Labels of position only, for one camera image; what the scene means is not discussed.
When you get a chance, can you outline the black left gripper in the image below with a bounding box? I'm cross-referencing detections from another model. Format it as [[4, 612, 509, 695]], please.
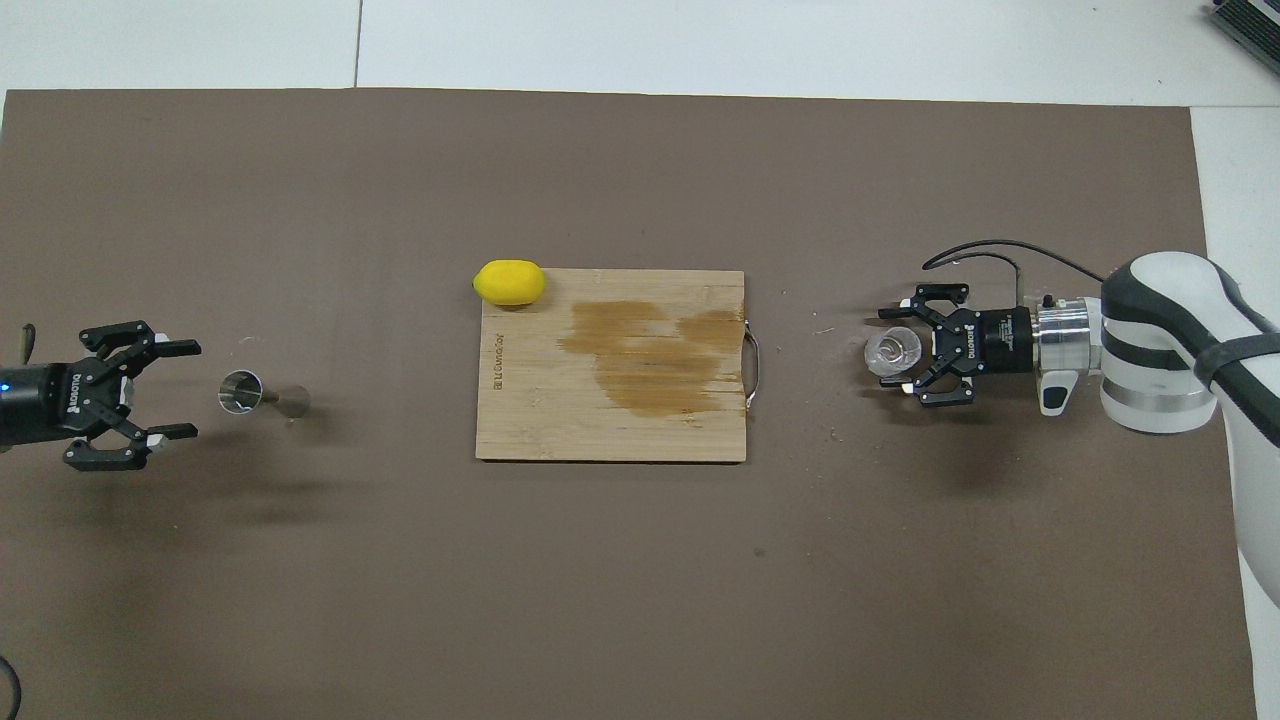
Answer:
[[0, 321, 202, 472]]

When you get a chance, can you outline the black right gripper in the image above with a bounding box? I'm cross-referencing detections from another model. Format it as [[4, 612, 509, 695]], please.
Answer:
[[878, 283, 1037, 408]]

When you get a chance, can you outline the clear glass cup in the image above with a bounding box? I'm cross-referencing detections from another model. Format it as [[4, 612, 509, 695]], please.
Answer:
[[864, 325, 923, 379]]

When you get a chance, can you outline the metal jigger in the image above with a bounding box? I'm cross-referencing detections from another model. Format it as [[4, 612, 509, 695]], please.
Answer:
[[218, 370, 312, 419]]

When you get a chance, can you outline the brown table mat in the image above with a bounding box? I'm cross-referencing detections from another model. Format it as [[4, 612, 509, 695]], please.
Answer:
[[0, 88, 1259, 720]]

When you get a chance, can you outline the yellow lemon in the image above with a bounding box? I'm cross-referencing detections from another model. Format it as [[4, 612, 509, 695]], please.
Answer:
[[472, 259, 547, 307]]

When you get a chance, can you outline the wooden cutting board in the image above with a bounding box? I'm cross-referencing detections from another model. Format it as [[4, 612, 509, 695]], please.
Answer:
[[475, 268, 763, 464]]

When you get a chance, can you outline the grey ribbed device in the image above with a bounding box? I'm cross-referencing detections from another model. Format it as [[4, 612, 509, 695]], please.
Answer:
[[1205, 0, 1280, 63]]

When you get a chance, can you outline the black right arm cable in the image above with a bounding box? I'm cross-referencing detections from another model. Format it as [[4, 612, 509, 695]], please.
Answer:
[[922, 239, 1109, 301]]

